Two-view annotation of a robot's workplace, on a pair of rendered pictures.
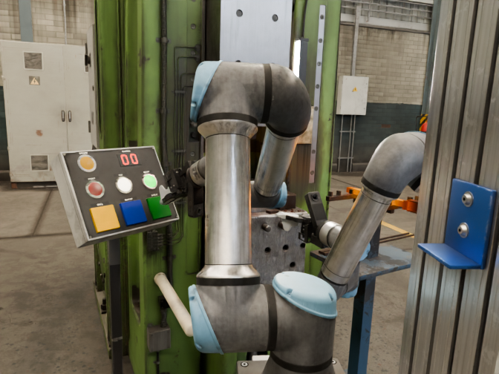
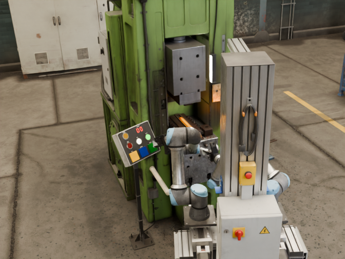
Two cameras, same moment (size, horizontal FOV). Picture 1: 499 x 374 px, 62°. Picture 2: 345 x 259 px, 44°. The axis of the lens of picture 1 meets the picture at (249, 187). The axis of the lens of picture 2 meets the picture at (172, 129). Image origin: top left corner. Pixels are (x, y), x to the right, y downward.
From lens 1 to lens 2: 2.24 m
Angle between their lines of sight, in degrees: 16
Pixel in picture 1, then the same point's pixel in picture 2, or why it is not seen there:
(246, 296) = (183, 192)
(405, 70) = not seen: outside the picture
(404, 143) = not seen: hidden behind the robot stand
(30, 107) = (29, 16)
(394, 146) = not seen: hidden behind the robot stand
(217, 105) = (173, 144)
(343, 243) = (217, 169)
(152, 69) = (143, 82)
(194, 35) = (160, 64)
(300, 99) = (196, 138)
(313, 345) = (200, 203)
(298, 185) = (215, 120)
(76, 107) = (63, 13)
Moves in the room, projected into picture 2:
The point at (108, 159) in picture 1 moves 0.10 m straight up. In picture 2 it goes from (132, 132) to (131, 121)
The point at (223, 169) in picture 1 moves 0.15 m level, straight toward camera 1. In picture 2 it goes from (175, 160) to (175, 172)
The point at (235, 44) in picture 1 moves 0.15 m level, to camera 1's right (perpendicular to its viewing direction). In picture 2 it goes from (179, 71) to (197, 71)
